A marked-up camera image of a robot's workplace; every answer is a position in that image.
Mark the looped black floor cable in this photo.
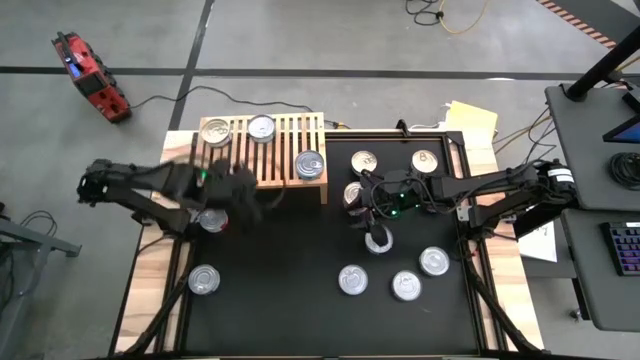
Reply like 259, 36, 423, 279
404, 0, 446, 27

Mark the gold lid can marked eight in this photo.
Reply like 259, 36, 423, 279
410, 148, 440, 176

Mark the black cable beside desk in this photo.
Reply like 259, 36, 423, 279
492, 107, 559, 186

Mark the coiled black cable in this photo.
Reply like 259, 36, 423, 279
607, 151, 640, 192

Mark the long black floor cable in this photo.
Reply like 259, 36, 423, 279
129, 84, 341, 129

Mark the grey metal stand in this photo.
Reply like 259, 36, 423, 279
0, 199, 84, 360

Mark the yellow paper folder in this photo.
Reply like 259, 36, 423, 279
443, 99, 500, 146

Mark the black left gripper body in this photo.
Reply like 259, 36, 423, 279
192, 159, 236, 209

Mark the wooden slatted shelf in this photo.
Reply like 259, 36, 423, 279
188, 112, 330, 205

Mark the grey side desk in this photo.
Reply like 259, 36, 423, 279
543, 82, 640, 334

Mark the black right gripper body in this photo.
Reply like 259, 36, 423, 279
360, 170, 436, 219

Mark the hazard striped floor ramp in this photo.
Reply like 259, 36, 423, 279
534, 0, 640, 51

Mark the yellow floor cable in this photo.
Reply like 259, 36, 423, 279
438, 0, 494, 36

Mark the black keyboard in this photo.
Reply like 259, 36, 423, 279
599, 221, 640, 278

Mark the black table mat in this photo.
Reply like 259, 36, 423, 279
182, 133, 484, 357

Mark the blue red label can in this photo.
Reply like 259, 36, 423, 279
342, 181, 365, 207

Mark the silver lid blue can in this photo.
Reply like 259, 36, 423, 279
363, 227, 395, 255
293, 149, 326, 181

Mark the black pole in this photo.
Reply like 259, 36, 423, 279
564, 24, 640, 104

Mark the pale gold lid can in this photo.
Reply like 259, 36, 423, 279
349, 149, 379, 177

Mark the white paper sheet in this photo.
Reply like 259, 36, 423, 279
517, 219, 559, 264

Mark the tablet screen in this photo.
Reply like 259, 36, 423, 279
602, 89, 640, 146

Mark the green label tuna can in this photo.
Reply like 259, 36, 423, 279
337, 264, 370, 297

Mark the blue salmon can gold lid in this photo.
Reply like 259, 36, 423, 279
199, 117, 232, 149

